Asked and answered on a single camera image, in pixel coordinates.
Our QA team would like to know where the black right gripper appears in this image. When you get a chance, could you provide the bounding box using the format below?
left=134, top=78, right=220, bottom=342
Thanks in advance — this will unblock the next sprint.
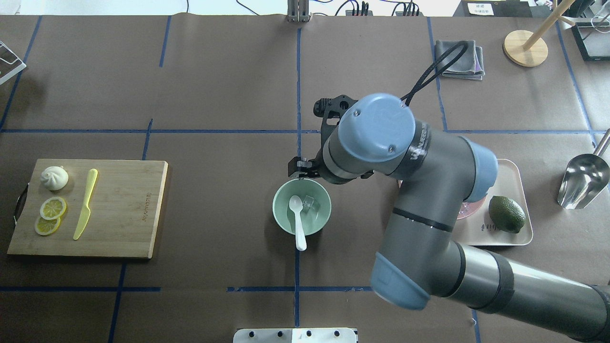
left=287, top=95, right=356, bottom=184

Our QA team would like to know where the clear ice cube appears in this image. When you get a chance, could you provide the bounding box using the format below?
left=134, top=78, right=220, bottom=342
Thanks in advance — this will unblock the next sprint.
left=302, top=195, right=319, bottom=212

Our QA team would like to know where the white plastic spoon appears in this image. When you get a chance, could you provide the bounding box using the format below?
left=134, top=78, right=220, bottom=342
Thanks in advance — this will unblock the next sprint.
left=288, top=195, right=307, bottom=252

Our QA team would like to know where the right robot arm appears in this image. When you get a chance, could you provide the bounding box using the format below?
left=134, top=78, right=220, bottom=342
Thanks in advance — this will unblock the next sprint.
left=288, top=93, right=609, bottom=343

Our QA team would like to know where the mint green bowl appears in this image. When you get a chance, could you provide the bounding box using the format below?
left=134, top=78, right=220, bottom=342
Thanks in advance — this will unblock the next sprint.
left=272, top=178, right=333, bottom=236

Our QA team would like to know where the pink bowl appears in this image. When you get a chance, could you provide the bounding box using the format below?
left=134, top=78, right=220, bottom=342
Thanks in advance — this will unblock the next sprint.
left=456, top=198, right=486, bottom=220

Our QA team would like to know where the metal ice scoop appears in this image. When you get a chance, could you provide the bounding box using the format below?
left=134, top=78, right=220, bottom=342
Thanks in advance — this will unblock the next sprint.
left=557, top=130, right=610, bottom=209

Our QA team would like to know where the cream plastic tray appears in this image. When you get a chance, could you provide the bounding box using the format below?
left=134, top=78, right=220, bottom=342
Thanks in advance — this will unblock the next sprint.
left=452, top=159, right=533, bottom=246

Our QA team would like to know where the folded grey cloth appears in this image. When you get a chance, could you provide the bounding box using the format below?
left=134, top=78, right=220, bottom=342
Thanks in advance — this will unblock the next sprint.
left=438, top=40, right=485, bottom=81

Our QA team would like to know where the green avocado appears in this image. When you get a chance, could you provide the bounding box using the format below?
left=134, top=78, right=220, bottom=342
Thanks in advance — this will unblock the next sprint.
left=488, top=195, right=527, bottom=234

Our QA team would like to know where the yellow plastic knife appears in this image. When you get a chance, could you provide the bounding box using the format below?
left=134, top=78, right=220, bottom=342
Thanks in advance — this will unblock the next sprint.
left=72, top=169, right=99, bottom=241

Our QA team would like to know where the bamboo cutting board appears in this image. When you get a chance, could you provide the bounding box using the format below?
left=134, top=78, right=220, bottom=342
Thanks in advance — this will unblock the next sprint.
left=7, top=159, right=169, bottom=259

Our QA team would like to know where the wooden mug tree stand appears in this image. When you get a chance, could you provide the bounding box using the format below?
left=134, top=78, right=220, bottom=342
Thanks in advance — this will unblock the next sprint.
left=502, top=0, right=576, bottom=67

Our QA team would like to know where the white cup rack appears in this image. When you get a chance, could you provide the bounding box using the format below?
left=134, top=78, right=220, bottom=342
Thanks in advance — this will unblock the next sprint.
left=0, top=41, right=27, bottom=85

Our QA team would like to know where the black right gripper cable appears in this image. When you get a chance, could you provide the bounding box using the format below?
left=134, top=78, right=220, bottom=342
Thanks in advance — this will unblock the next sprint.
left=400, top=41, right=468, bottom=105

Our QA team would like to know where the aluminium frame post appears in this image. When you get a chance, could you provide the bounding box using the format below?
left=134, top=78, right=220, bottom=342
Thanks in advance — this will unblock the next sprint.
left=286, top=0, right=311, bottom=22

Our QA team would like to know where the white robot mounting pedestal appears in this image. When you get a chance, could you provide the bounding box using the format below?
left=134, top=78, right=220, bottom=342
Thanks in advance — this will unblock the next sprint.
left=233, top=327, right=359, bottom=343

